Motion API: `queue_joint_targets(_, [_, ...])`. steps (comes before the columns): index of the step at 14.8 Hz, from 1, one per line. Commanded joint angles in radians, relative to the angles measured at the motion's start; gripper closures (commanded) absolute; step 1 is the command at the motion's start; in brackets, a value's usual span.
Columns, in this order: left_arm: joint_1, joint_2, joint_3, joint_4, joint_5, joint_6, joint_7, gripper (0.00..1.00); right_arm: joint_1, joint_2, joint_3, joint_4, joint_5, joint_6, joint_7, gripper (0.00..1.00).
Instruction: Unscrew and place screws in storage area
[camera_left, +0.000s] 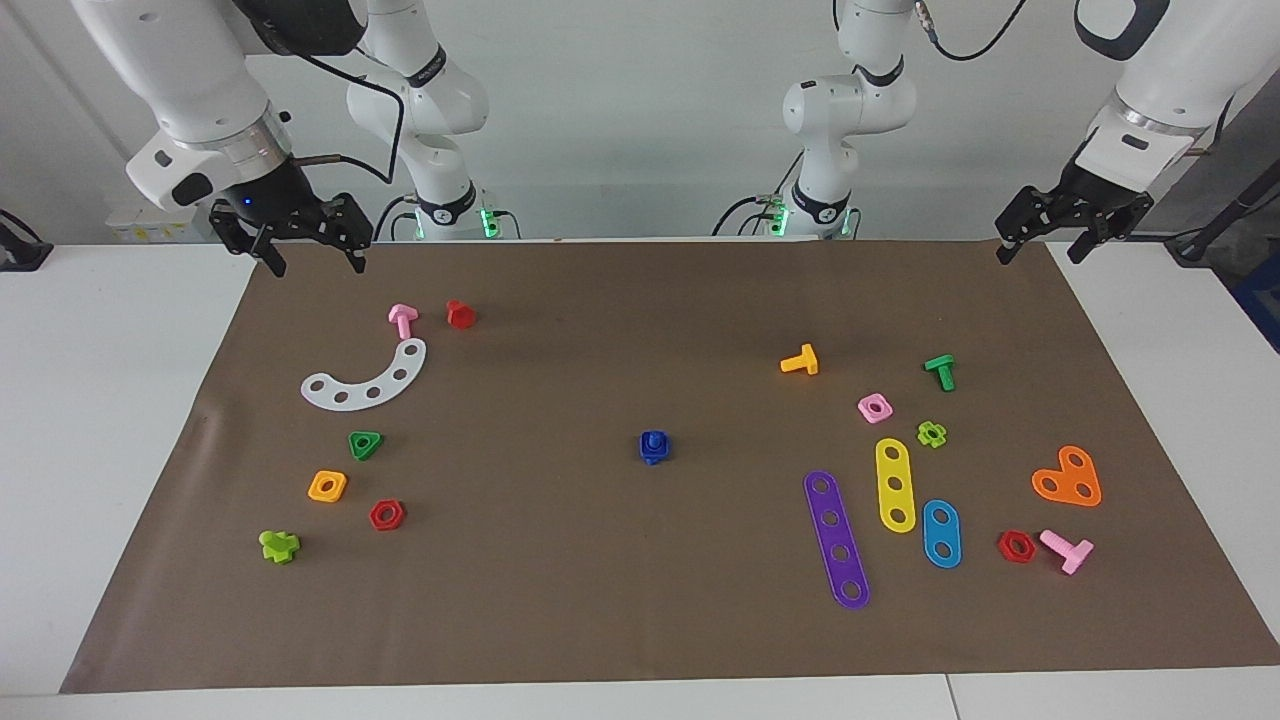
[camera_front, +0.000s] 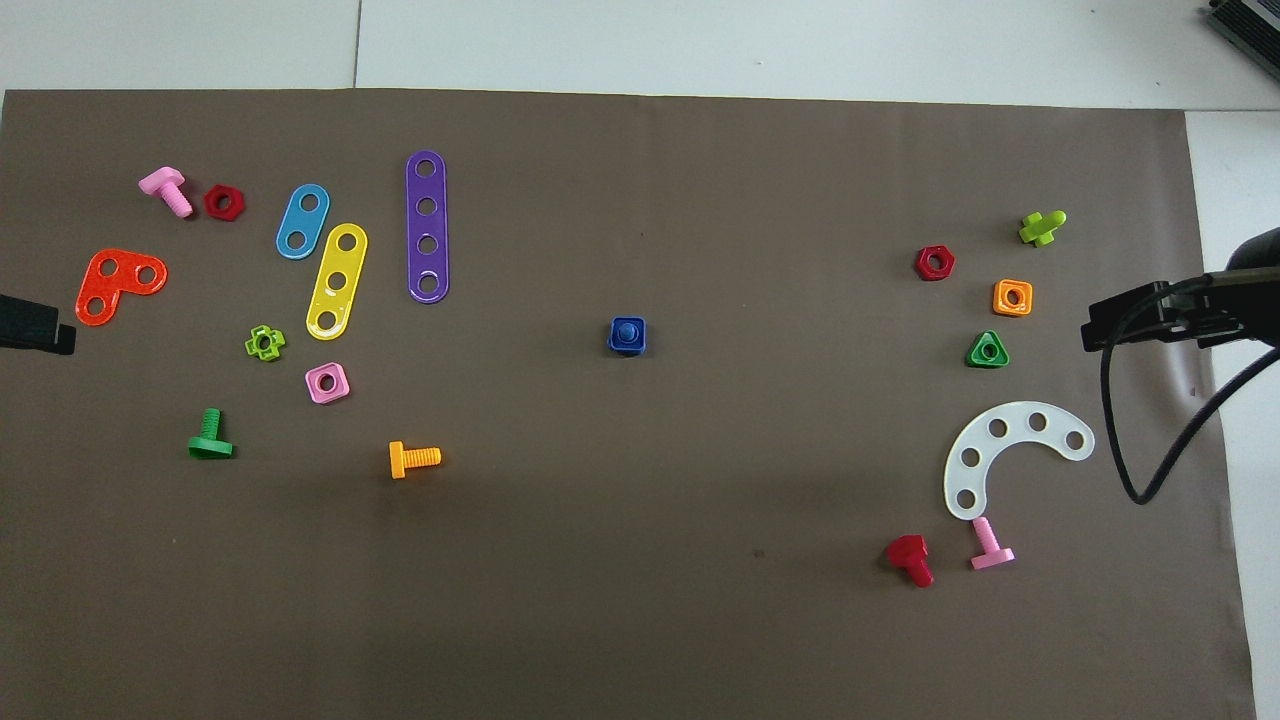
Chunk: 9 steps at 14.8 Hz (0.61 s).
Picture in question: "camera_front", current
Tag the red plastic bolt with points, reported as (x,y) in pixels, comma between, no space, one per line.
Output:
(908,552)

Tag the green triangular plastic nut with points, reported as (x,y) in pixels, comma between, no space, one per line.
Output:
(975,360)

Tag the blue square plastic nut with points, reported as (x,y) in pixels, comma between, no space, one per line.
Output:
(613,346)

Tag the orange square plastic nut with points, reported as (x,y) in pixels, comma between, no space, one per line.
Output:
(999,307)

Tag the orange plastic bolt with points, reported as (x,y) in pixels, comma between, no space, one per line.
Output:
(420,458)

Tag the pink plastic bolt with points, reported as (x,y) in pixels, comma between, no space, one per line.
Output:
(165,186)
(992,556)

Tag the pink square plastic nut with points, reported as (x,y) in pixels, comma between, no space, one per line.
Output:
(340,392)

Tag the white curved five-hole plate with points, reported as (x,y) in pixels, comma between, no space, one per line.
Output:
(983,443)

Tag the orange three-hole angled plate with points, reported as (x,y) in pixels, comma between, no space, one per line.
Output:
(120,285)

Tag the lime green plastic bolt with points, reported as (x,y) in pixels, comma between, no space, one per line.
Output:
(1040,229)

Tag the red hexagonal plastic nut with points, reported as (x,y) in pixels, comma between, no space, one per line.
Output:
(212,203)
(921,263)

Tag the dark ribbed metal device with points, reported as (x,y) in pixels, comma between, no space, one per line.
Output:
(1255,20)

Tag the yellow three-hole plastic strip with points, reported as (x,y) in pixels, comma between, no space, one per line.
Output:
(343,262)

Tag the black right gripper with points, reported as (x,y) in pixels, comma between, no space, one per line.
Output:
(1262,300)

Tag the lime green flower nut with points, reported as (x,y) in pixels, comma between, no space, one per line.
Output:
(254,347)

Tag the purple four-hole plastic strip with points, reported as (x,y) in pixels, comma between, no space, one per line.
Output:
(427,225)

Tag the blue two-hole plastic strip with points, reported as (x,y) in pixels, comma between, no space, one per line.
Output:
(304,221)

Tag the brown paper table mat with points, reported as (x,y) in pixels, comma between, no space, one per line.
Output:
(640,560)

